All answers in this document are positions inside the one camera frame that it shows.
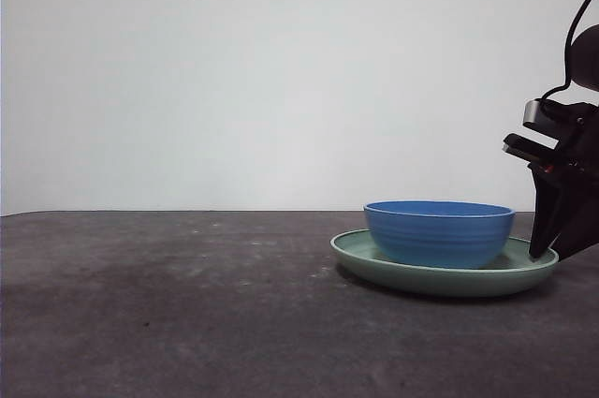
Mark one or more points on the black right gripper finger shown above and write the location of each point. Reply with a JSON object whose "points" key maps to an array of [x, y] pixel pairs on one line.
{"points": [[580, 215], [547, 210]]}

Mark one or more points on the blue ribbed bowl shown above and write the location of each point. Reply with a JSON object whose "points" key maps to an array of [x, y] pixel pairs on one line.
{"points": [[440, 239]]}

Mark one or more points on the green round plate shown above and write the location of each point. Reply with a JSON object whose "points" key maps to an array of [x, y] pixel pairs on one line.
{"points": [[444, 282]]}

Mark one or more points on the pale grey wrist camera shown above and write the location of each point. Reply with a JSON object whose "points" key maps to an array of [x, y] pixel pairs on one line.
{"points": [[533, 113]]}

